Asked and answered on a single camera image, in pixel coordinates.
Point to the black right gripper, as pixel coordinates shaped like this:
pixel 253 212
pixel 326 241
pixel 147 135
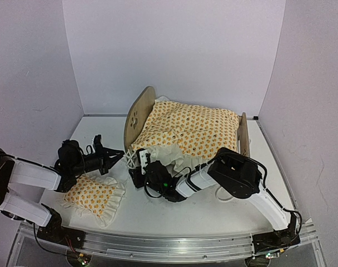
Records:
pixel 136 178

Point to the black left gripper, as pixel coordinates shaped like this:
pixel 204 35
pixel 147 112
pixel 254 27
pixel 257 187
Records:
pixel 106 162

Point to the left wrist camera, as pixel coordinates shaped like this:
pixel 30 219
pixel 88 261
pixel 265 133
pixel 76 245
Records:
pixel 97 144

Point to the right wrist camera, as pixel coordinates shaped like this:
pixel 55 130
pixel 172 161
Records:
pixel 143 157

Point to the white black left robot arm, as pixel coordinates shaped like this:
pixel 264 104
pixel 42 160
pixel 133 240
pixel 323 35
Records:
pixel 68 176

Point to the duck print small pillow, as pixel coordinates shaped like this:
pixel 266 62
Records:
pixel 95 197

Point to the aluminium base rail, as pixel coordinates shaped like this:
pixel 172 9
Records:
pixel 306 249

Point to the duck print mattress cushion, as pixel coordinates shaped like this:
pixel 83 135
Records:
pixel 168 144

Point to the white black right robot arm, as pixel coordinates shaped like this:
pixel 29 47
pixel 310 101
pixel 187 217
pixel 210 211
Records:
pixel 238 175

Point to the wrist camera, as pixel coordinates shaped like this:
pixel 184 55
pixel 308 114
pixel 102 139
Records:
pixel 97 144
pixel 143 157

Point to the wooden striped pet bed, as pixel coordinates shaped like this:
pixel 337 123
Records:
pixel 180 134

